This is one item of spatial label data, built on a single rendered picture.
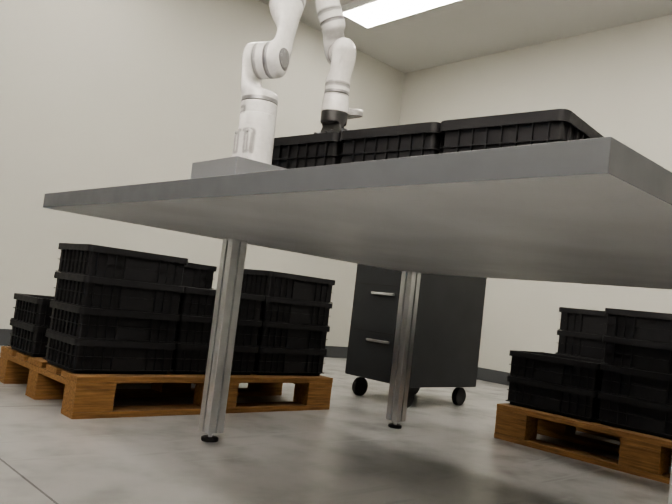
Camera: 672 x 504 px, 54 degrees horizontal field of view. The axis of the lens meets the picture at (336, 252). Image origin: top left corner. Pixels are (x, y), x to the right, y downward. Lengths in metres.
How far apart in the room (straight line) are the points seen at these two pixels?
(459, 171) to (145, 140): 4.10
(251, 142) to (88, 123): 3.09
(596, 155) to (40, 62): 4.13
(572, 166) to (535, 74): 5.05
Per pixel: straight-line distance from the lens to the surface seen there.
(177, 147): 4.96
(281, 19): 1.79
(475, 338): 3.81
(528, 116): 1.45
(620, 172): 0.78
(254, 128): 1.67
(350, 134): 1.70
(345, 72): 1.90
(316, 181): 1.03
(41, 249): 4.52
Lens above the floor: 0.50
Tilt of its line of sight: 4 degrees up
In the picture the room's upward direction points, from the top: 7 degrees clockwise
